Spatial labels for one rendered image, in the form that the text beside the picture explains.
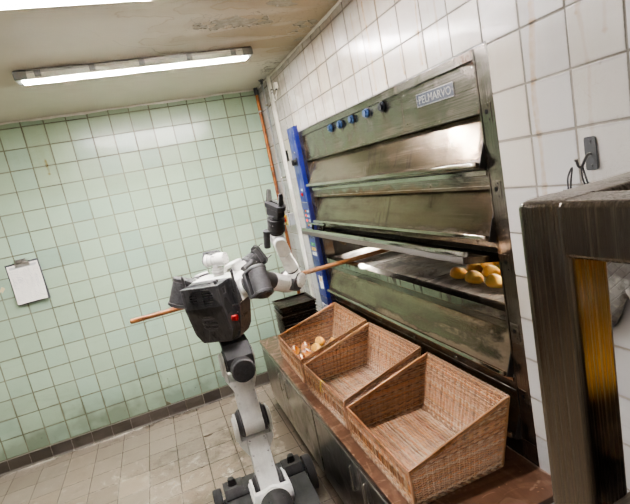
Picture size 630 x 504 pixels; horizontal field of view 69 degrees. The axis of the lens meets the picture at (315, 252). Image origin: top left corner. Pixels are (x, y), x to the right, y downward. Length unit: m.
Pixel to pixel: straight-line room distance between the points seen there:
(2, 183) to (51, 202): 0.34
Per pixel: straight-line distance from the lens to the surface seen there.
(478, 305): 1.93
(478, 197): 1.81
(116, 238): 4.02
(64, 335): 4.19
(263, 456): 2.60
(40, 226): 4.08
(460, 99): 1.81
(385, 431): 2.29
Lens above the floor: 1.81
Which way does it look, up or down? 10 degrees down
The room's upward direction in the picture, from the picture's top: 11 degrees counter-clockwise
